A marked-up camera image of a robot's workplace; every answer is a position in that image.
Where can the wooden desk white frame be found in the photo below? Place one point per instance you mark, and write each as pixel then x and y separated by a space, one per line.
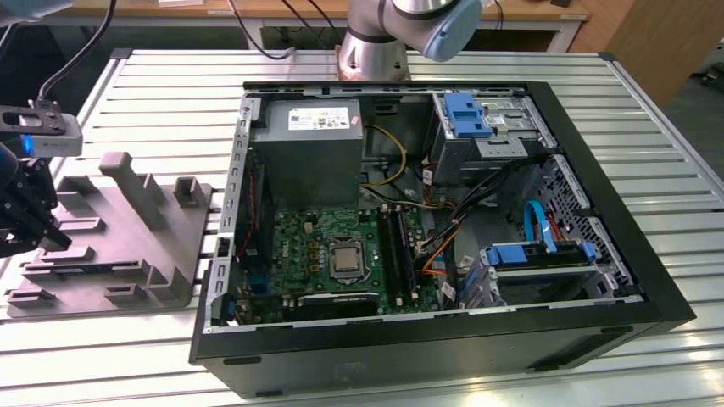
pixel 532 10

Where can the hard disk in blue carrier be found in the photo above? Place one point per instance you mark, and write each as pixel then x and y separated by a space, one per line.
pixel 512 256

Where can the silver CPU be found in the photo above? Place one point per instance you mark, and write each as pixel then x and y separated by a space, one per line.
pixel 345 258

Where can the grey power supply unit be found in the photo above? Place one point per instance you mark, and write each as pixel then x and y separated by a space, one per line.
pixel 308 169

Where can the black open PC case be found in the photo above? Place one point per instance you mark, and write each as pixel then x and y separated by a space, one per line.
pixel 396 360

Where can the blue plastic drive latch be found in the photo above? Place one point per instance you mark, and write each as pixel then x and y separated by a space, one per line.
pixel 464 114

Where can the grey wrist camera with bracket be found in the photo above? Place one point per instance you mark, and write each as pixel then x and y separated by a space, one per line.
pixel 56 140

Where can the black graphics card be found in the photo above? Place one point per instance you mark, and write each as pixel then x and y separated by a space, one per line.
pixel 333 303

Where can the brown wooden cabinet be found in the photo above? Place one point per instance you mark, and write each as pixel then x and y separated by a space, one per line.
pixel 656 42

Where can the grey parts rack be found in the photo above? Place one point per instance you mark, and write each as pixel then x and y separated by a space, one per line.
pixel 129 254

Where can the metal drive cage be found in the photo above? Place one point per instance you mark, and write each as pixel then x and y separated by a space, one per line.
pixel 509 146

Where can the metal disk bay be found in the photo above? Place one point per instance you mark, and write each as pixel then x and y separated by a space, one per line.
pixel 542 273

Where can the green motherboard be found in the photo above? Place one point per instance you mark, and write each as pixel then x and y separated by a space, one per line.
pixel 300 237

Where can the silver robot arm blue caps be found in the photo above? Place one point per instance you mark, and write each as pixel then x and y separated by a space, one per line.
pixel 373 42

